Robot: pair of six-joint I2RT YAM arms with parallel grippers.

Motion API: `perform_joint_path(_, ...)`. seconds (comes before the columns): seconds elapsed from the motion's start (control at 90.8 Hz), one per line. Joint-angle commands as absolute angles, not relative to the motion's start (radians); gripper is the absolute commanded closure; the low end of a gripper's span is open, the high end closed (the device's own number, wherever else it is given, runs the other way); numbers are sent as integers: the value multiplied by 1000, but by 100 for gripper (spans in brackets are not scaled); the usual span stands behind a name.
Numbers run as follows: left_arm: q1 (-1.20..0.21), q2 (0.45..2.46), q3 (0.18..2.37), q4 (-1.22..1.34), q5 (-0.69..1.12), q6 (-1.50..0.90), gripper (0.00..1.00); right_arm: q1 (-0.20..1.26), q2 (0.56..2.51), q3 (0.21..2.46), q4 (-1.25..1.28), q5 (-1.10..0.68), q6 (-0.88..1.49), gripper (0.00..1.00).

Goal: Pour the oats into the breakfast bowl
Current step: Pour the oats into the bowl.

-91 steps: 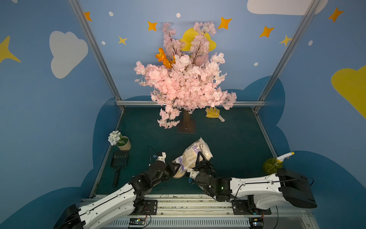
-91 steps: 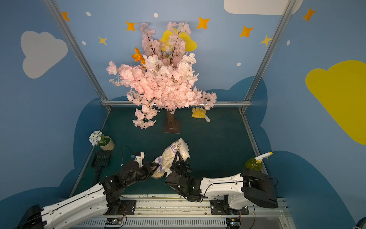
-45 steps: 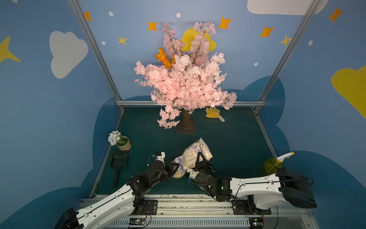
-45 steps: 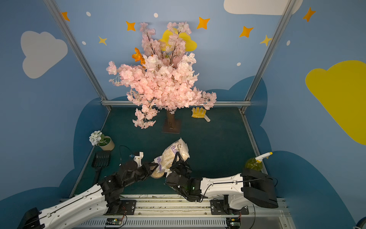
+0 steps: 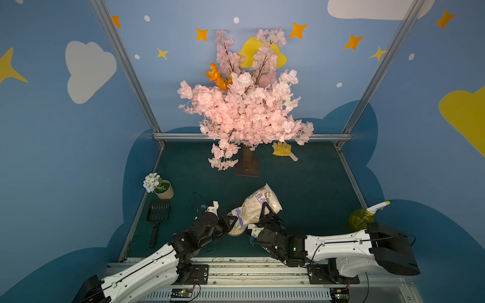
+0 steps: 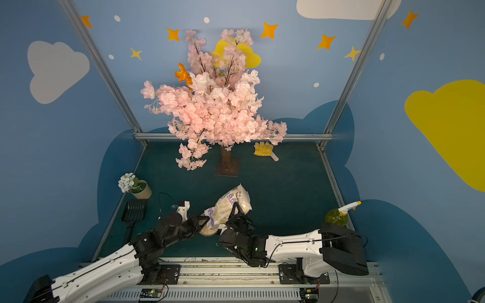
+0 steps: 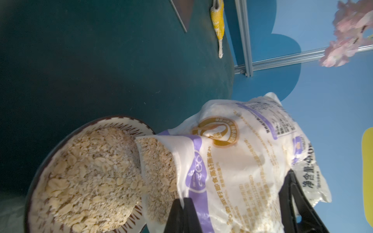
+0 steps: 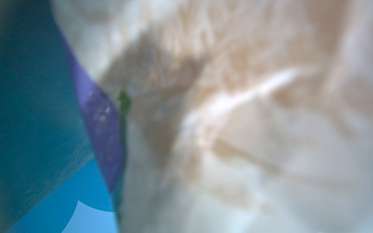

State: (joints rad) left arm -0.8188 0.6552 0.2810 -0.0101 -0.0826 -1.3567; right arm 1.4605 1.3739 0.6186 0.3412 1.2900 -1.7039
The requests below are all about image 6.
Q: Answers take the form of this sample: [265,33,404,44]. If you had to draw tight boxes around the black plastic scoop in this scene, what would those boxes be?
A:
[121,199,147,244]

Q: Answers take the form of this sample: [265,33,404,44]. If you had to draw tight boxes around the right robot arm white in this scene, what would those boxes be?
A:
[219,203,369,283]

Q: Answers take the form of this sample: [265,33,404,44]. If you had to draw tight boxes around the yellow green spray bottle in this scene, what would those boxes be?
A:
[324,201,362,227]

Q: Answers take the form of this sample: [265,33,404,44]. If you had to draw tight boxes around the pink cherry blossom tree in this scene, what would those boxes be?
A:
[140,29,287,170]

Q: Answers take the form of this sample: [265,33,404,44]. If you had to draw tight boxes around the aluminium frame post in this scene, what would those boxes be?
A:
[318,0,394,151]
[58,0,143,135]

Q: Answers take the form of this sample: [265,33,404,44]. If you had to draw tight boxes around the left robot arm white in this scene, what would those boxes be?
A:
[23,213,210,302]

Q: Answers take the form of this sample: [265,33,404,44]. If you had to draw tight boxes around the aluminium frame post left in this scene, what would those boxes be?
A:
[58,0,143,135]

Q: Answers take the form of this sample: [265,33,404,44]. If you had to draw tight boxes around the orange butterfly decoration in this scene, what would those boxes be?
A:
[174,63,193,85]

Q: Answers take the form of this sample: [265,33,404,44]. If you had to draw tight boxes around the white flowers in pot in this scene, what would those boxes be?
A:
[117,172,152,199]

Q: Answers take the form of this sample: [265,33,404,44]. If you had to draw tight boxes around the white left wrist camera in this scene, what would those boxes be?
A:
[172,201,190,222]

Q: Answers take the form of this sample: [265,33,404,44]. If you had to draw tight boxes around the brown metal tree base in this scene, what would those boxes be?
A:
[215,157,241,178]

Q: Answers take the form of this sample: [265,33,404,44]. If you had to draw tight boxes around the yellow dotted work glove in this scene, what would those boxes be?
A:
[254,141,279,162]

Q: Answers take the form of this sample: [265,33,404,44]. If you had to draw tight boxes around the aluminium frame post right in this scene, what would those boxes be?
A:
[318,0,394,151]

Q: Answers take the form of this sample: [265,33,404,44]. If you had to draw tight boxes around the white purple oats bag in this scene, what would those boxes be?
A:
[200,184,252,237]

